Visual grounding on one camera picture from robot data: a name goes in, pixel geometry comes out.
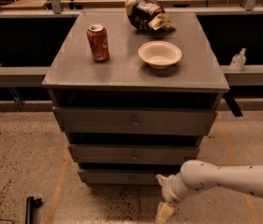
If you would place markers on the grey bottom drawer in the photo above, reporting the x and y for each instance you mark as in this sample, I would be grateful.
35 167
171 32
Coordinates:
120 177

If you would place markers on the black floor post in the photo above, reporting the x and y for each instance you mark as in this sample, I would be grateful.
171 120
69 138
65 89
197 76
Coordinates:
31 204

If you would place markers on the grey wooden drawer cabinet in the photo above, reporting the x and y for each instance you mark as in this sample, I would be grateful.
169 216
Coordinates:
124 81

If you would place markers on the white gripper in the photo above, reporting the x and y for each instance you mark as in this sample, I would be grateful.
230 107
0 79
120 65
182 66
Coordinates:
169 191

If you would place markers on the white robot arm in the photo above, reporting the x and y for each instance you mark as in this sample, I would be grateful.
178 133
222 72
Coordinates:
196 177

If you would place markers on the grey middle drawer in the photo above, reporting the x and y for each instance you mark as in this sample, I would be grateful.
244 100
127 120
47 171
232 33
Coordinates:
128 154

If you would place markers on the grey metal railing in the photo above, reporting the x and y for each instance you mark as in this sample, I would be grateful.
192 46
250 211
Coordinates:
30 38

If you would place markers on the grey drawer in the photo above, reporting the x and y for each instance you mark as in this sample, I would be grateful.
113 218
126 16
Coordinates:
128 154
138 121
120 177

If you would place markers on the red soda can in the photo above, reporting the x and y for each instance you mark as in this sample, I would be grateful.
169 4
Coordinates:
98 40

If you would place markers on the white paper bowl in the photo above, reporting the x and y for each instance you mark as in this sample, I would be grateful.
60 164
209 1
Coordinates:
160 54

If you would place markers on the grey top drawer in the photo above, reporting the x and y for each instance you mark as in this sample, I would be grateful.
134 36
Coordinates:
138 121

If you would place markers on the crumpled chip bag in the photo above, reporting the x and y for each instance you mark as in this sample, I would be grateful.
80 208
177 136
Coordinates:
147 15

